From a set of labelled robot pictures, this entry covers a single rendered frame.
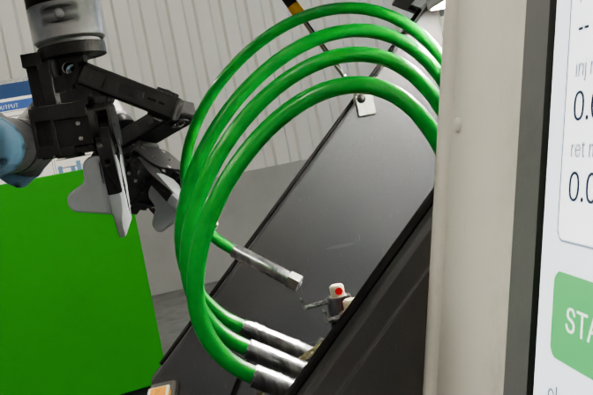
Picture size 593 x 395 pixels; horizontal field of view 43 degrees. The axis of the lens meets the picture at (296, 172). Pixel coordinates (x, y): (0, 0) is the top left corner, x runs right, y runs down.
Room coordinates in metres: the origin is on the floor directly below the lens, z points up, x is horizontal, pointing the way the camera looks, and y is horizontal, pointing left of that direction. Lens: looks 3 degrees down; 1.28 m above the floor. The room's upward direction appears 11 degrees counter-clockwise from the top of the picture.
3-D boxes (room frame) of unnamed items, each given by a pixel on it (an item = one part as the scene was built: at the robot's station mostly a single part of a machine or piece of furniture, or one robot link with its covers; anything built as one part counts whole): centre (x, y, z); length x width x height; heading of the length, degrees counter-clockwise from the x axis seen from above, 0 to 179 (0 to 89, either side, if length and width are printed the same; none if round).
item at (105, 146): (0.79, 0.19, 1.29); 0.05 x 0.02 x 0.09; 7
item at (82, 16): (0.81, 0.21, 1.43); 0.08 x 0.08 x 0.05
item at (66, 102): (0.81, 0.22, 1.35); 0.09 x 0.08 x 0.12; 97
